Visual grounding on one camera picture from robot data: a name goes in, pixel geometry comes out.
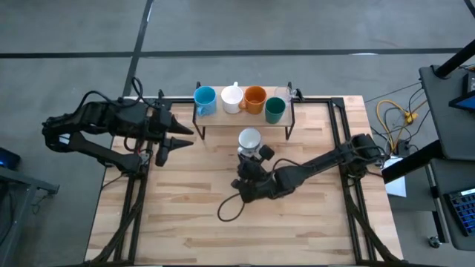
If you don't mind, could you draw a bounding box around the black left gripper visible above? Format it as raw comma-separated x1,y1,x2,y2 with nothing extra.
148,105,194,167

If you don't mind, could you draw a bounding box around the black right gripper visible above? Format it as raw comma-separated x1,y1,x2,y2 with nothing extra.
237,150,269,185

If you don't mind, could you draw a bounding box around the navy white floral mug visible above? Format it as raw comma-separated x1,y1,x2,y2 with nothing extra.
237,128,263,157

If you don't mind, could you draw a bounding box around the light blue faceted mug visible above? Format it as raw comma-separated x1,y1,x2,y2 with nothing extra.
192,85,218,117

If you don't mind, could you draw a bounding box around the dark green handleless cup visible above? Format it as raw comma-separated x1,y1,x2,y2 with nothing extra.
264,96,287,125

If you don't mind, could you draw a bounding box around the orange faceted mug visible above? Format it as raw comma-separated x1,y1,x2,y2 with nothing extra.
239,85,267,115

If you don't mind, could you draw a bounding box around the white ceramic mug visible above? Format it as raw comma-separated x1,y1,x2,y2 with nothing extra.
220,81,245,115

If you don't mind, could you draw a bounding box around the clear glass cup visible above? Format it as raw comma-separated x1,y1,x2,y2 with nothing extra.
273,86,298,105

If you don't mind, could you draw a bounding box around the wooden shelf with black legs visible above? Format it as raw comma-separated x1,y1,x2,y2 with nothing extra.
191,81,297,141

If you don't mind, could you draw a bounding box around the white paper sheet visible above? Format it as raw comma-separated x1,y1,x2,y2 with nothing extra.
384,157,407,198

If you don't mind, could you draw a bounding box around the grey metal side table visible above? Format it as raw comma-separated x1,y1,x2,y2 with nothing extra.
0,166,60,267

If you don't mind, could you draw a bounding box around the black device with blue light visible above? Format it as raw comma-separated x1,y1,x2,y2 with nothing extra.
0,147,22,171

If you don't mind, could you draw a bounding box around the grey side desk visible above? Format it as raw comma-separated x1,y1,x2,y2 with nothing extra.
419,65,475,161

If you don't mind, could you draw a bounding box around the keyboard with coloured keys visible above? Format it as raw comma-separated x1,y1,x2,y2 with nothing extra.
443,187,475,237

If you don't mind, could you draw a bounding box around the tablet with blue screen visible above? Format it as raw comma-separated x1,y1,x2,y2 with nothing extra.
448,88,475,113

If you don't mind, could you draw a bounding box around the black slanted pole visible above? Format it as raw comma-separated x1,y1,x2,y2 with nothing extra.
436,39,475,79

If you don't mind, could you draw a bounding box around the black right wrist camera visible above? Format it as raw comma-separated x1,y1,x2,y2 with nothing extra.
258,144,276,162

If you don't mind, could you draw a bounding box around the black aluminium table frame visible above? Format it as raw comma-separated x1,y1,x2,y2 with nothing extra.
83,88,404,267

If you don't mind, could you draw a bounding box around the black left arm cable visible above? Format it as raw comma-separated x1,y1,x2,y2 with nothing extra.
73,76,164,112

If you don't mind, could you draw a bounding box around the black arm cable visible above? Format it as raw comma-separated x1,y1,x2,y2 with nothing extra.
73,76,164,112
217,158,298,223

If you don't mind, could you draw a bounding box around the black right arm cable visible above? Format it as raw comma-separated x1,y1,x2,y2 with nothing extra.
217,158,298,223

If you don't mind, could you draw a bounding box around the yellow cable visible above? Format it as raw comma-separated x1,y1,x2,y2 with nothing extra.
376,99,419,154

